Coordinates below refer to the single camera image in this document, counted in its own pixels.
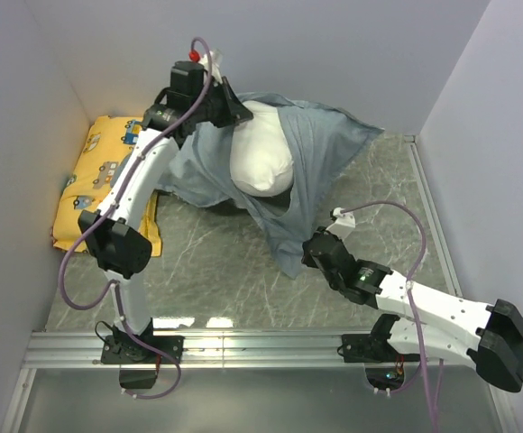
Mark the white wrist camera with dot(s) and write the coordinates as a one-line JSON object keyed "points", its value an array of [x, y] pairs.
{"points": [[211, 61], [343, 223]]}

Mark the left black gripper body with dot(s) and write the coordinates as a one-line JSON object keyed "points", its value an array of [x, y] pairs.
{"points": [[214, 105]]}

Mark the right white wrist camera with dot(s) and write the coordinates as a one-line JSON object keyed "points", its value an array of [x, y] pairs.
{"points": [[343, 223]]}

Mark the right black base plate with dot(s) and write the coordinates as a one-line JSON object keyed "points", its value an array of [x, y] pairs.
{"points": [[367, 349]]}

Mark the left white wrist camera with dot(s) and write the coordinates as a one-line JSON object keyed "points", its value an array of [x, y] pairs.
{"points": [[211, 61]]}

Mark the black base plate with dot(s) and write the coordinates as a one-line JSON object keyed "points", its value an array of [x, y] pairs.
{"points": [[367, 349], [162, 349]]}

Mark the black controller box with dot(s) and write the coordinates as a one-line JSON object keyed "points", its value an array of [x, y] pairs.
{"points": [[134, 379], [385, 379]]}

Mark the blue-grey pillowcase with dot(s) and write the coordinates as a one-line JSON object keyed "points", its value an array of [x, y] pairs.
{"points": [[323, 141]]}

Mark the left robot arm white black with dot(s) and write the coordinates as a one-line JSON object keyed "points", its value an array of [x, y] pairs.
{"points": [[197, 94]]}

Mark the left black controller box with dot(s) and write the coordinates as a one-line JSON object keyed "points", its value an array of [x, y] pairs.
{"points": [[134, 379]]}

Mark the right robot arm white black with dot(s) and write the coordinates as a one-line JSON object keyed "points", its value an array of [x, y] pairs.
{"points": [[420, 322]]}

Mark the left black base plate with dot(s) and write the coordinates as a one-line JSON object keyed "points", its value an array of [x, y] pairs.
{"points": [[162, 349]]}

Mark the yellow cartoon car pillow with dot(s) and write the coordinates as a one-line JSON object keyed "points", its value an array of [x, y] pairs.
{"points": [[109, 143]]}

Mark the right black controller box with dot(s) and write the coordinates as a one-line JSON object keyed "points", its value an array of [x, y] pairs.
{"points": [[385, 379]]}

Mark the white pillow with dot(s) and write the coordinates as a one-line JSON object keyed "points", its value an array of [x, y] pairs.
{"points": [[261, 163]]}

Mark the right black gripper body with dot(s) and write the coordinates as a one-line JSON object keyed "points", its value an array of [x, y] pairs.
{"points": [[309, 261]]}

